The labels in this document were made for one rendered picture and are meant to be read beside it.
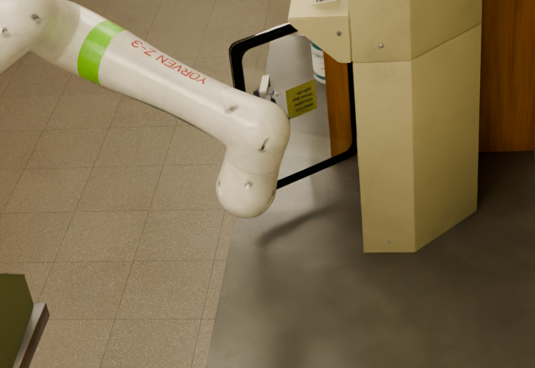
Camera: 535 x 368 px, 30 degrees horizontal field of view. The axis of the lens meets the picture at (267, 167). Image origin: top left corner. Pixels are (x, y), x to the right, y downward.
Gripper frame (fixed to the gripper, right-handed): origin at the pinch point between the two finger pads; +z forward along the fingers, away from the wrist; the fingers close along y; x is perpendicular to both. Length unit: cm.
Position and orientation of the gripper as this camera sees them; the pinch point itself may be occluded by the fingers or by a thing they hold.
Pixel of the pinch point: (264, 89)
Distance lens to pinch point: 210.7
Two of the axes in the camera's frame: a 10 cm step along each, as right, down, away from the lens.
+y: -9.9, 0.3, 1.4
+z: 1.0, -5.8, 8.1
